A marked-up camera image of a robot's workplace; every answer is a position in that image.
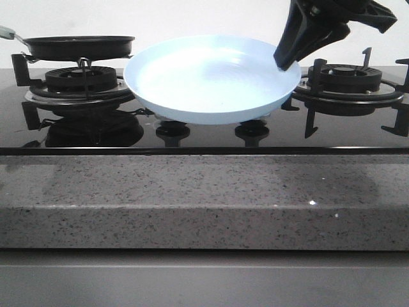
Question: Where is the light blue plate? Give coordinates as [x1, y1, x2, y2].
[123, 35, 302, 125]

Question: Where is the left black gas burner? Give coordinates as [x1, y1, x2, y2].
[12, 53, 134, 113]

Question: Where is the left silver stove knob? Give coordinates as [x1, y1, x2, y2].
[154, 116, 173, 125]

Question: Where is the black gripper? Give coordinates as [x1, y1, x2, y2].
[274, 0, 397, 71]

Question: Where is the black glass cooktop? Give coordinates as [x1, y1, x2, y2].
[1, 69, 408, 155]

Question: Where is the silver stove knob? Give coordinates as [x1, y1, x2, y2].
[248, 113, 271, 123]
[154, 116, 173, 125]

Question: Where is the grey cabinet drawer front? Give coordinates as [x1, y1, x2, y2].
[1, 249, 408, 306]

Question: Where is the right black gas burner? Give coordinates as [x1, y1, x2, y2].
[281, 47, 408, 138]

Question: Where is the black frying pan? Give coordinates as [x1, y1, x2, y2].
[1, 26, 135, 61]

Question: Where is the wire pan support ring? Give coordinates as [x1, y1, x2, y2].
[20, 51, 96, 100]

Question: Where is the right silver stove knob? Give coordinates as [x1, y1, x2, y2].
[248, 113, 271, 123]

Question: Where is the black gas burner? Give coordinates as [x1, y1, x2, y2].
[12, 53, 134, 113]
[281, 47, 408, 138]

